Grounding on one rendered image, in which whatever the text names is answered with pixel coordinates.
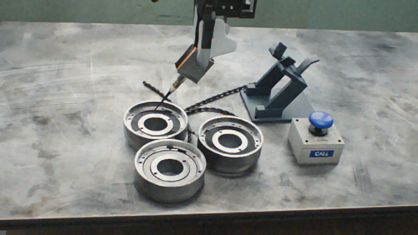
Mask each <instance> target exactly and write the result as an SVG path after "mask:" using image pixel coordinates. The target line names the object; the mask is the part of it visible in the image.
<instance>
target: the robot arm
mask: <svg viewBox="0 0 418 235"><path fill-rule="evenodd" d="M256 4H257V0H254V5H253V11H243V10H250V7H251V4H250V3H249V1H247V0H194V12H193V44H195V45H197V46H198V55H197V62H198V64H199V66H200V68H201V69H202V71H206V69H207V66H208V62H209V59H211V58H212V57H215V56H219V55H223V54H226V53H230V52H234V51H235V50H236V49H237V46H238V43H237V40H236V39H234V38H231V37H229V36H227V35H228V34H229V32H230V27H229V25H228V24H225V23H224V21H223V20H222V19H219V16H226V17H227V18H240V19H254V16H255V12H256Z"/></svg>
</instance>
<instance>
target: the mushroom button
mask: <svg viewBox="0 0 418 235"><path fill-rule="evenodd" d="M309 122H310V123H311V124H312V125H313V126H315V129H316V130H318V131H321V130H322V129H328V128H330V127H332V125H333V118H332V117H331V115H329V114H328V113H325V112H323V111H315V112H313V113H312V114H310V116H309Z"/></svg>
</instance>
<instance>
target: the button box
mask: <svg viewBox="0 0 418 235"><path fill-rule="evenodd" d="M287 140H288V142H289V144H290V147H291V149H292V152H293V154H294V157H295V159H296V161H297V164H298V165H331V164H338V163H339V160H340V157H341V153H342V151H343V148H344V145H345V143H344V142H343V140H342V138H341V136H340V134H339V132H338V130H337V128H336V127H335V125H334V123H333V125H332V127H330V128H328V129H322V130H321V131H318V130H316V129H315V126H313V125H312V124H311V123H310V122H309V119H308V118H292V121H291V124H290V129H289V133H288V137H287Z"/></svg>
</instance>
